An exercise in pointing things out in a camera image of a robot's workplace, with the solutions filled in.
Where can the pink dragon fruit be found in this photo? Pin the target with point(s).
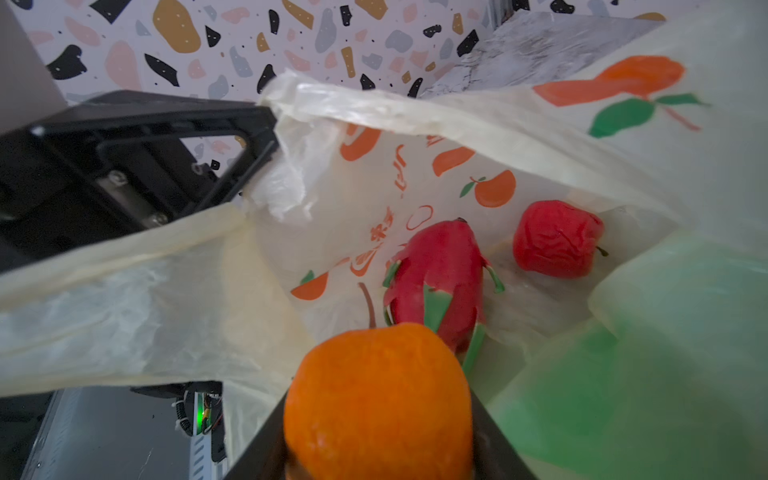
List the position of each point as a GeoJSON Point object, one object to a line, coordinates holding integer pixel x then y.
{"type": "Point", "coordinates": [437, 280]}

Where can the orange tangerine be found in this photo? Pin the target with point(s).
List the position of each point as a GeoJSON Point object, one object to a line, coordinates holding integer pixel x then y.
{"type": "Point", "coordinates": [386, 403]}

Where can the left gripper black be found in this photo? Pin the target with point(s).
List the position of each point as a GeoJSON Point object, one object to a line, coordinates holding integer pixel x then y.
{"type": "Point", "coordinates": [117, 164]}

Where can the red apple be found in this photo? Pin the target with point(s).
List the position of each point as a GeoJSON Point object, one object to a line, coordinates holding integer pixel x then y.
{"type": "Point", "coordinates": [557, 239]}

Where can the cream plastic bag orange print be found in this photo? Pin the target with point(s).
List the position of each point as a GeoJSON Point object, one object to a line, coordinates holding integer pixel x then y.
{"type": "Point", "coordinates": [625, 210]}

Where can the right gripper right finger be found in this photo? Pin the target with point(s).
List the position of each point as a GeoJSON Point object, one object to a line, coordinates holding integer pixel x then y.
{"type": "Point", "coordinates": [494, 458]}

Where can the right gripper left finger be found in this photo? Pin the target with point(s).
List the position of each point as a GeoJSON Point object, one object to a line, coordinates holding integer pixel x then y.
{"type": "Point", "coordinates": [266, 457]}

